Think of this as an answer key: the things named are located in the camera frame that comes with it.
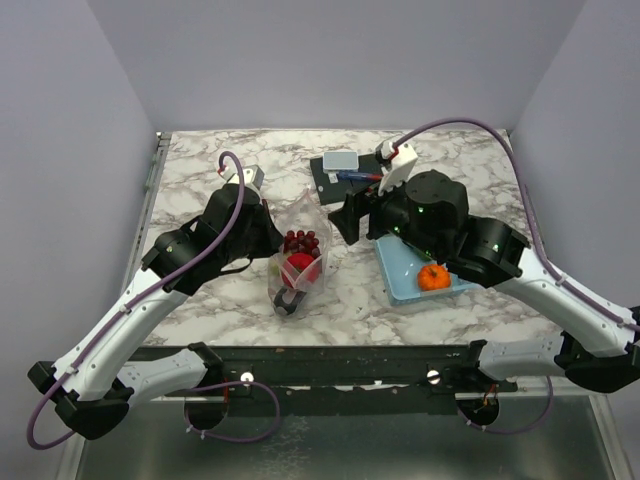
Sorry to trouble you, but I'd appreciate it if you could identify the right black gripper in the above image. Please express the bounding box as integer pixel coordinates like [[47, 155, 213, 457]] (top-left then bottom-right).
[[327, 165, 443, 262]]

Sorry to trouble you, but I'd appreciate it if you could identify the purple grape bunch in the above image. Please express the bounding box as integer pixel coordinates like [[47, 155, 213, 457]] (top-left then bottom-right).
[[283, 230, 321, 258]]

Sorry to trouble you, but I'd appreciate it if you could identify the clear pink zip top bag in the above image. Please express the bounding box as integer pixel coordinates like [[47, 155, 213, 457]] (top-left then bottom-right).
[[267, 190, 333, 317]]

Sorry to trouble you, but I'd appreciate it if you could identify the red apple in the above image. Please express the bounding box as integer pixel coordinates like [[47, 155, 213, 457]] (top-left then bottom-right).
[[281, 253, 322, 291]]

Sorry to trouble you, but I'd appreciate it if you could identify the blue plastic basket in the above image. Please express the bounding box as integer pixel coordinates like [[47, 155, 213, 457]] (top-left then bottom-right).
[[374, 235, 480, 306]]

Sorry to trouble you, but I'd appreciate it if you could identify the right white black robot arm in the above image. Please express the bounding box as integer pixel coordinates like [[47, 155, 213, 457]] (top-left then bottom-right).
[[328, 170, 639, 393]]

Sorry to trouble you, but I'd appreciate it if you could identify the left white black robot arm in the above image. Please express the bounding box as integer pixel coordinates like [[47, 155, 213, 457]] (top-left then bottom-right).
[[28, 183, 282, 440]]

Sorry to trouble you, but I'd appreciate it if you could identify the black flat box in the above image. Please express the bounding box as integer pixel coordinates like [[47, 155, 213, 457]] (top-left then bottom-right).
[[358, 153, 383, 175], [309, 157, 365, 205]]

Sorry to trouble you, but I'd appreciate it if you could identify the blue red screwdriver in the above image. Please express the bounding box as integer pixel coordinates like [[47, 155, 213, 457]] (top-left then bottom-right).
[[336, 171, 383, 183]]

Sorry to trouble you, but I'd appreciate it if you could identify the small grey white box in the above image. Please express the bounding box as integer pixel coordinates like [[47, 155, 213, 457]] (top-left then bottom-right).
[[322, 151, 359, 172]]

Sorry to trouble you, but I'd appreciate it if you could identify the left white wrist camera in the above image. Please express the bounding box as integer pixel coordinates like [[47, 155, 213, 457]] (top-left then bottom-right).
[[217, 165, 265, 197]]

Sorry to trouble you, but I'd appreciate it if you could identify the aluminium side rail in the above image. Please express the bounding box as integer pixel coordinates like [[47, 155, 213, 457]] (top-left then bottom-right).
[[120, 131, 172, 293]]

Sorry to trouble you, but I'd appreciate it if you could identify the black mounting rail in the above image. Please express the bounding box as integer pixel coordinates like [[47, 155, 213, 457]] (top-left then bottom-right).
[[212, 342, 495, 417]]

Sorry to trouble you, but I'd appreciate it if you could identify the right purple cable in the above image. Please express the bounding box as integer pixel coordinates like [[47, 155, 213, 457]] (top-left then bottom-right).
[[392, 117, 640, 435]]

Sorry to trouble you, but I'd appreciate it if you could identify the purple cable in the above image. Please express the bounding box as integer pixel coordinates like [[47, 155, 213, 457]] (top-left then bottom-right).
[[392, 117, 640, 435], [25, 150, 281, 449]]

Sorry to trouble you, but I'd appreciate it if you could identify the aluminium front rail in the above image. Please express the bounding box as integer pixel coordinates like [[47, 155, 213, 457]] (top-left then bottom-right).
[[505, 377, 603, 397]]

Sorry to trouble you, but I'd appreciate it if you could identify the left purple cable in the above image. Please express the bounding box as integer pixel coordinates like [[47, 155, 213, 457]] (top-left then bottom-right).
[[25, 150, 281, 449]]

